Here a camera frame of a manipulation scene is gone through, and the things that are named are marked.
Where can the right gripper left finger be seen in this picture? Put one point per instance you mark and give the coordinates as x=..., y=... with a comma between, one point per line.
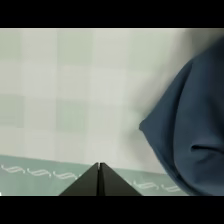
x=87, y=184

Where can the blue garment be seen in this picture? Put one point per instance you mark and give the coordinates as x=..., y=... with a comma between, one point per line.
x=190, y=133

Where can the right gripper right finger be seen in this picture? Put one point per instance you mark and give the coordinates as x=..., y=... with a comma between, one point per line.
x=114, y=184

